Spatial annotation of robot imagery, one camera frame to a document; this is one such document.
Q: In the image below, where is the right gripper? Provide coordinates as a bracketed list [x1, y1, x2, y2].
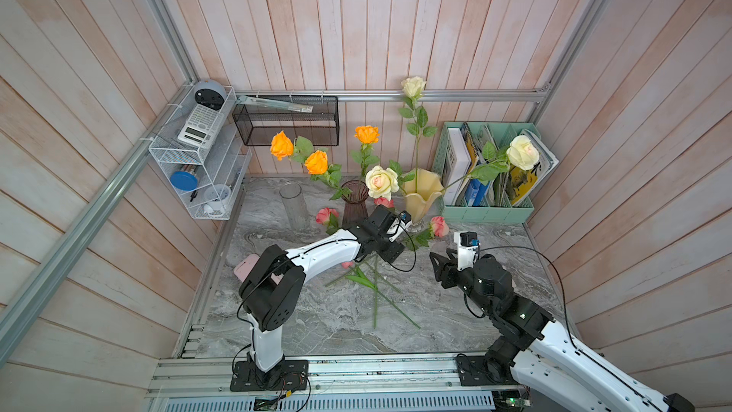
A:
[430, 247, 496, 319]

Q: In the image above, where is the pink rose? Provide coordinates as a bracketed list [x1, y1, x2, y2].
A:
[333, 216, 449, 273]
[316, 207, 340, 236]
[371, 196, 397, 330]

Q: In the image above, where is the orange rose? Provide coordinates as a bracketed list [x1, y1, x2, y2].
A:
[351, 126, 380, 182]
[304, 150, 352, 200]
[270, 131, 327, 175]

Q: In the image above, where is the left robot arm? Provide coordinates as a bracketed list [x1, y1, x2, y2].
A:
[239, 206, 412, 373]

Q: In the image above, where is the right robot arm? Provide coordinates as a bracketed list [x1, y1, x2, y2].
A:
[430, 247, 695, 411]

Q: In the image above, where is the purple glass vase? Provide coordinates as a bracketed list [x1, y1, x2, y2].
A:
[341, 179, 369, 228]

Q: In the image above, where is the yellow ruffled vase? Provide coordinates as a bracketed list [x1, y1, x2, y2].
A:
[401, 168, 444, 228]

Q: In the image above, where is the blue folder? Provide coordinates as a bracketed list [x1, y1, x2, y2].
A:
[464, 179, 494, 207]

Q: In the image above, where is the clear glass vase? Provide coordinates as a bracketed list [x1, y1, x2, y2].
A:
[279, 182, 310, 232]

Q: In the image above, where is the mint green file organizer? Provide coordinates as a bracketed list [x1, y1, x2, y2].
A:
[432, 122, 541, 223]

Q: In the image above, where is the white book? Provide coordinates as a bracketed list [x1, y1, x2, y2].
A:
[441, 128, 472, 206]

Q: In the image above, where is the yellow magazine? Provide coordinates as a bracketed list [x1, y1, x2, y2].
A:
[506, 129, 560, 206]

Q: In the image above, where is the pink case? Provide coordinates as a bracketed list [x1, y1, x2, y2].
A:
[234, 254, 282, 286]

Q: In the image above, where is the white mug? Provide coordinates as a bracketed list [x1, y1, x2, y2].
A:
[203, 184, 232, 217]

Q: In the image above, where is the paper strip on basket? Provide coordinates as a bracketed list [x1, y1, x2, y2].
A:
[238, 95, 314, 114]

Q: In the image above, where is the blue lid jar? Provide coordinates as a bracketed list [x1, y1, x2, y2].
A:
[169, 164, 199, 192]

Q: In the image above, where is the white desk calculator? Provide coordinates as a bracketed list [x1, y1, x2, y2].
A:
[177, 104, 224, 149]

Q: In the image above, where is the round grey alarm clock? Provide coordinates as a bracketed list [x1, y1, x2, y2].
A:
[194, 80, 227, 111]

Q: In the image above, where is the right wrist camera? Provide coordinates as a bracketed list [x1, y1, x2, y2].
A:
[454, 231, 480, 271]

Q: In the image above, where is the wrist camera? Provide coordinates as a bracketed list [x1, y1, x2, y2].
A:
[454, 231, 480, 271]
[387, 211, 412, 241]

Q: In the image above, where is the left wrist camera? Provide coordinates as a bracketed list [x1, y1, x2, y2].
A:
[387, 211, 412, 241]

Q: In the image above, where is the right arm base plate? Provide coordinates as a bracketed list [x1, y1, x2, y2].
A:
[455, 353, 515, 386]

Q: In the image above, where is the black wire basket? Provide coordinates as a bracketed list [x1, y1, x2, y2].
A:
[233, 95, 340, 147]

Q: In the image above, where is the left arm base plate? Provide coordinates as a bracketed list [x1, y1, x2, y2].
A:
[230, 360, 309, 392]

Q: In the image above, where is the white wire shelf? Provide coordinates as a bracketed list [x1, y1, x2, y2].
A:
[149, 84, 251, 220]

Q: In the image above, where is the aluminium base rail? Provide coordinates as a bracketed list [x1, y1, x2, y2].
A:
[142, 353, 542, 411]

